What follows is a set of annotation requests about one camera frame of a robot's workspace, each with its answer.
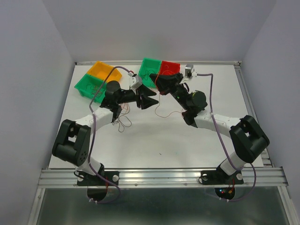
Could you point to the left green plastic bin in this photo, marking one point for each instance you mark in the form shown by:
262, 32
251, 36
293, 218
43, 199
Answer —
87, 89

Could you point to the green plastic bin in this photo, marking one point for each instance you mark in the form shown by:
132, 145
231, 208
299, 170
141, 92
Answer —
87, 89
149, 66

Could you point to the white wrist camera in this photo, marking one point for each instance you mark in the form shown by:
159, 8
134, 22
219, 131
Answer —
135, 81
189, 71

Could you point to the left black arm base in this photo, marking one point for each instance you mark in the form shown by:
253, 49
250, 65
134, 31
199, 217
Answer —
100, 190

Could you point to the right green plastic bin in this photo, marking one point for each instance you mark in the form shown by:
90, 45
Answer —
149, 66

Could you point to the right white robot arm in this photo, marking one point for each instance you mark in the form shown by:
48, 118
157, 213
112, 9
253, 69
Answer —
248, 138

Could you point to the orange plastic bin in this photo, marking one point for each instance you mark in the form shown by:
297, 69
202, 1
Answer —
99, 71

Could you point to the aluminium front rail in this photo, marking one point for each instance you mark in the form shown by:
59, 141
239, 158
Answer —
157, 178

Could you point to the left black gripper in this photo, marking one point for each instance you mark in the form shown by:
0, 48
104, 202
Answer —
143, 92

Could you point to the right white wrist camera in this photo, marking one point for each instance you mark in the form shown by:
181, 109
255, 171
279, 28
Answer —
189, 71

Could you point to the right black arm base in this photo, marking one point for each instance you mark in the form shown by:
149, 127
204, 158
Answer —
225, 184

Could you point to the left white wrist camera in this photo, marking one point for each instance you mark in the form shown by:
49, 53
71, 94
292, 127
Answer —
135, 81

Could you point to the red plastic bin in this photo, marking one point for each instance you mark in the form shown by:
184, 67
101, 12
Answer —
169, 68

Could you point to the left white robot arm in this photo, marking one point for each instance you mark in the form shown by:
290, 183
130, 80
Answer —
75, 139

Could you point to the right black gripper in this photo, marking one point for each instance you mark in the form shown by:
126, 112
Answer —
166, 83

